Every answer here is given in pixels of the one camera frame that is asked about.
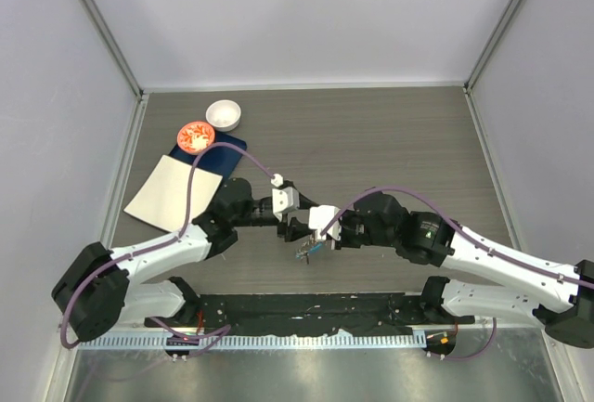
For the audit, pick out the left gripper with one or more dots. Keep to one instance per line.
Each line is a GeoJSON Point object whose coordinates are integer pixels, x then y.
{"type": "Point", "coordinates": [294, 229]}

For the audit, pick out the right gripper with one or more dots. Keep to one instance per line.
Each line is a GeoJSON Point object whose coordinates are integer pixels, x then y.
{"type": "Point", "coordinates": [343, 242]}

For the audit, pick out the large keyring with blue handle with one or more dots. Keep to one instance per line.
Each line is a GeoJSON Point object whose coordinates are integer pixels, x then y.
{"type": "Point", "coordinates": [307, 249]}

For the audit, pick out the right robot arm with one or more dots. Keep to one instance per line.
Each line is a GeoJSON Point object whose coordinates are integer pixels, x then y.
{"type": "Point", "coordinates": [556, 297]}

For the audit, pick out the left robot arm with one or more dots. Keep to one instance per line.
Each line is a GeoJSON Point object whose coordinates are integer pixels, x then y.
{"type": "Point", "coordinates": [103, 287]}

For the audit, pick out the blue tray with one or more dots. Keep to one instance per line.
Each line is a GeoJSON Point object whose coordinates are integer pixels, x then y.
{"type": "Point", "coordinates": [219, 161]}

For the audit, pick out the white bowl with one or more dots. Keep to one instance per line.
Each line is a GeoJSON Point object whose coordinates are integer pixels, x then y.
{"type": "Point", "coordinates": [223, 115]}

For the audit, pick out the orange patterned bowl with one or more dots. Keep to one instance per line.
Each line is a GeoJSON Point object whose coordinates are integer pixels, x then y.
{"type": "Point", "coordinates": [195, 137]}

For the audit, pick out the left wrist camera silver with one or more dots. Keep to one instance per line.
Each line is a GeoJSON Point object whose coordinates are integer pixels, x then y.
{"type": "Point", "coordinates": [284, 201]}

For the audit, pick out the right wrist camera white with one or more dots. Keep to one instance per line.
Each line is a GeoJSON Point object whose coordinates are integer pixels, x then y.
{"type": "Point", "coordinates": [319, 217]}

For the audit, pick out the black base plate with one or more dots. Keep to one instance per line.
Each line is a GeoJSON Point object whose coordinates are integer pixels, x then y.
{"type": "Point", "coordinates": [284, 315]}

